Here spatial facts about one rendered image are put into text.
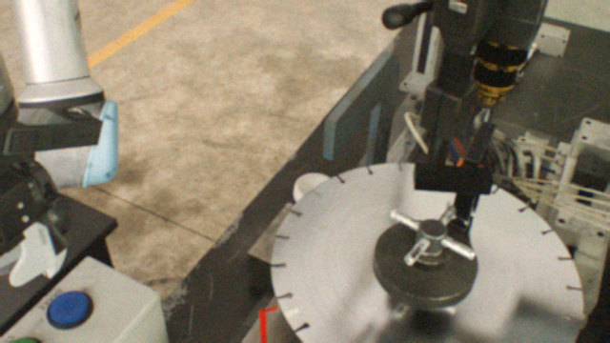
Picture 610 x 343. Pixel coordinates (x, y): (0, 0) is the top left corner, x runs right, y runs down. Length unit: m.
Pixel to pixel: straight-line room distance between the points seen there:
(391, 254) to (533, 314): 0.15
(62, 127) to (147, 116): 1.97
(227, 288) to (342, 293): 0.30
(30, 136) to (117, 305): 0.24
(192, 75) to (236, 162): 0.65
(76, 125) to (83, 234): 0.45
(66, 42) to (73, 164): 0.16
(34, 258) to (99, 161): 0.28
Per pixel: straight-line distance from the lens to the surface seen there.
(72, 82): 0.85
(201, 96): 2.60
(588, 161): 0.98
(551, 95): 1.38
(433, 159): 0.65
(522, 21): 0.63
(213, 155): 2.28
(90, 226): 1.01
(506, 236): 0.72
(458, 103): 0.59
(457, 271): 0.65
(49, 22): 0.85
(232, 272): 0.90
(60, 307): 0.70
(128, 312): 0.69
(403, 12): 0.52
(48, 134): 0.55
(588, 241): 0.86
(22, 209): 0.55
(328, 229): 0.68
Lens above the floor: 1.44
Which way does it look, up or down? 41 degrees down
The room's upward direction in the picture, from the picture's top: 2 degrees clockwise
